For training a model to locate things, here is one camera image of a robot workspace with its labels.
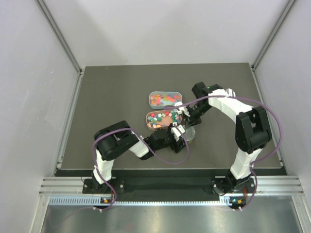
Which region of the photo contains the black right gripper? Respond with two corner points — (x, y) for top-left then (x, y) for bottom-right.
(183, 101), (213, 129)

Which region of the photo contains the white round jar lid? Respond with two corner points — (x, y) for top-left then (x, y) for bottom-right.
(184, 126), (196, 141)

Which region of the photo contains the pink oval candy box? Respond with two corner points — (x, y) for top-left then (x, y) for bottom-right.
(146, 110), (182, 131)

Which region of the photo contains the clear round glass jar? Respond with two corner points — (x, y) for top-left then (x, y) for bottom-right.
(184, 131), (196, 142)

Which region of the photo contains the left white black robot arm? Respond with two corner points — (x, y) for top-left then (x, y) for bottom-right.
(91, 120), (189, 193)

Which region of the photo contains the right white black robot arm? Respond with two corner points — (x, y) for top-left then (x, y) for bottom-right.
(185, 82), (272, 195)

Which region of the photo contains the clear oval gummy box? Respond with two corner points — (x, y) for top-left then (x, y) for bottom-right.
(148, 91), (182, 110)

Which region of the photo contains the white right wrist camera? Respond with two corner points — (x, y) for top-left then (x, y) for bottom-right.
(173, 101), (190, 117)

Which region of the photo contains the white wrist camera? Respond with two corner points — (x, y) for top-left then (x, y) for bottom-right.
(171, 123), (186, 142)
(173, 101), (190, 117)

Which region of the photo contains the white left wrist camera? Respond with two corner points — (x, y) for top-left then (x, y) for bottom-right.
(171, 123), (186, 142)

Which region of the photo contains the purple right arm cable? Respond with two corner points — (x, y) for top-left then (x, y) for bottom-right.
(164, 96), (284, 212)

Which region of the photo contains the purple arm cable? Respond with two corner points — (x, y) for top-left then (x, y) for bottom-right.
(92, 128), (190, 210)
(164, 96), (284, 212)

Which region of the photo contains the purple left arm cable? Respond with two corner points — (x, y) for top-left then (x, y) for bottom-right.
(92, 128), (190, 210)

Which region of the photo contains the grey slotted cable duct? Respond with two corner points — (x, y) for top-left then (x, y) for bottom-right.
(48, 196), (246, 206)

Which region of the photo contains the right aluminium corner post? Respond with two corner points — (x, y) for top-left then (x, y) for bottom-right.
(251, 0), (297, 71)

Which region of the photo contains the aluminium corner post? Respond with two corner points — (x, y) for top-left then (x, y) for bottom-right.
(251, 0), (297, 71)
(35, 0), (83, 74)

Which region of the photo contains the left aluminium corner post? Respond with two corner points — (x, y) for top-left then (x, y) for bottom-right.
(35, 0), (83, 74)

